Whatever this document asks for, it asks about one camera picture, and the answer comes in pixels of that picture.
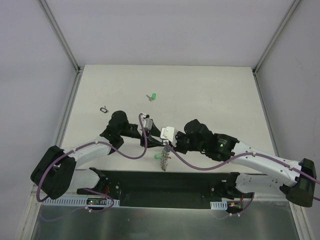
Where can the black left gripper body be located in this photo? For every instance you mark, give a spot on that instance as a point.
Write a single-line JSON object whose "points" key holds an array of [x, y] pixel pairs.
{"points": [[144, 138]]}

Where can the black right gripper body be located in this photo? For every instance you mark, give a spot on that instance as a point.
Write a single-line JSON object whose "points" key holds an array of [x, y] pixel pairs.
{"points": [[178, 141]]}

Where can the metal disc with key rings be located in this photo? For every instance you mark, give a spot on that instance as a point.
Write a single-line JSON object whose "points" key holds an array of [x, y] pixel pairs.
{"points": [[165, 155]]}

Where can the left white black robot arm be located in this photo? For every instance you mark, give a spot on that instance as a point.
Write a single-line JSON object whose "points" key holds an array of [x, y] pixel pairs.
{"points": [[59, 169]]}

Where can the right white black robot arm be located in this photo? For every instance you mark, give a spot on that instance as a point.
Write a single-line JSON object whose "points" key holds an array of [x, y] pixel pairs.
{"points": [[296, 180]]}

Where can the green tag on disc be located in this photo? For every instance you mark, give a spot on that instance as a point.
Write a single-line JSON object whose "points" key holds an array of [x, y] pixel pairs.
{"points": [[158, 156]]}

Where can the green tag silver key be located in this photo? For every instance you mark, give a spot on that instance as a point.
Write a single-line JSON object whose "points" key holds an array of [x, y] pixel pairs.
{"points": [[151, 97]]}

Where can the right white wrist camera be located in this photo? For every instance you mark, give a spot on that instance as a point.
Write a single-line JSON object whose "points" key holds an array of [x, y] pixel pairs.
{"points": [[167, 133]]}

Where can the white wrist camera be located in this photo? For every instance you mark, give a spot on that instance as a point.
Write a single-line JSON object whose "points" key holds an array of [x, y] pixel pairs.
{"points": [[147, 123], [167, 133]]}

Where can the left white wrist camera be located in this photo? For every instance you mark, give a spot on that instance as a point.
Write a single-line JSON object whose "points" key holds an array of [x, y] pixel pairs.
{"points": [[147, 123]]}

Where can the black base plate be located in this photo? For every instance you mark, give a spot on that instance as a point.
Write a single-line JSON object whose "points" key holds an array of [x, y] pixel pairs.
{"points": [[180, 190]]}

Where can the right white cable duct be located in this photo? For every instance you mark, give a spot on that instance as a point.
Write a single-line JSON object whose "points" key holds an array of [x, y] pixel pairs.
{"points": [[219, 205]]}

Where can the white cable duct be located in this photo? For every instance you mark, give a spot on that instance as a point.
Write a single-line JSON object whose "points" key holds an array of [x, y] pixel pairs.
{"points": [[70, 201], [219, 205]]}

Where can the left white cable duct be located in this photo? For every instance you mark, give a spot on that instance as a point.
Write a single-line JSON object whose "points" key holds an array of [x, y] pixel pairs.
{"points": [[70, 201]]}

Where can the left aluminium frame rail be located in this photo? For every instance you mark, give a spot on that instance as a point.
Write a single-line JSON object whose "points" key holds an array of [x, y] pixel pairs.
{"points": [[78, 70]]}

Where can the aluminium frame rail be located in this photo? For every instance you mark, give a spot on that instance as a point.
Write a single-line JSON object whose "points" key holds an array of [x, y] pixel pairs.
{"points": [[266, 73], [78, 70]]}

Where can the right aluminium frame rail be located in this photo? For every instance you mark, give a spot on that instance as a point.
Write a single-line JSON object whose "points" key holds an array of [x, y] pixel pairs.
{"points": [[266, 73]]}

